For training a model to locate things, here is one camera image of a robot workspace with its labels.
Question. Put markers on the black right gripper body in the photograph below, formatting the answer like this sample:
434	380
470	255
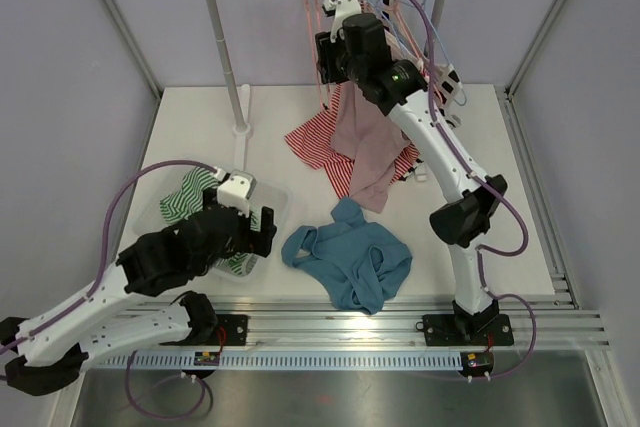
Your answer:
335	66

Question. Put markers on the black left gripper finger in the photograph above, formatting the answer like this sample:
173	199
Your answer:
262	221
257	244

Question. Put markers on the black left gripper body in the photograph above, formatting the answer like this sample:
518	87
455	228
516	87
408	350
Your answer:
242	233

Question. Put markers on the green striped tank top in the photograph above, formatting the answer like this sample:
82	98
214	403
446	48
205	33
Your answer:
187	200

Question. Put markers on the mauve pink tank top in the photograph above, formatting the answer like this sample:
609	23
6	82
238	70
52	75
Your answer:
377	150

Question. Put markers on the teal blue tank top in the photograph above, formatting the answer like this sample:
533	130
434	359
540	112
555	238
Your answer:
360	264

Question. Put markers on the pink wire hanger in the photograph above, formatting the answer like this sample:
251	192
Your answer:
405	2
312	21
326	89

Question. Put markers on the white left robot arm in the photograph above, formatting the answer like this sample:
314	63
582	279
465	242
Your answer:
54	349

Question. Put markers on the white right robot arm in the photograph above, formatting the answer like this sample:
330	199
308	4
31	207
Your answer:
356	50

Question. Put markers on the red striped tank top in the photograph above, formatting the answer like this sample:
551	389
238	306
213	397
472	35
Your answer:
310	142

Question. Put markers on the black white striped tank top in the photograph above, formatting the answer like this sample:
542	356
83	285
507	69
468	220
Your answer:
450	116

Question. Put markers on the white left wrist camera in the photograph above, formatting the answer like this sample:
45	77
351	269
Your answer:
234	189

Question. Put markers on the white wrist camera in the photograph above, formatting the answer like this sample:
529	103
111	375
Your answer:
234	189
339	10

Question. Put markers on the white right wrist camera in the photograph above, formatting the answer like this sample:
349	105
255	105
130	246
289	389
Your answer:
339	10

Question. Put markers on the white slotted cable duct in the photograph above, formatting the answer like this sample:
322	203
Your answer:
299	361

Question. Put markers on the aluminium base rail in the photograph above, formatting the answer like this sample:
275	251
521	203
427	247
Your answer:
313	324

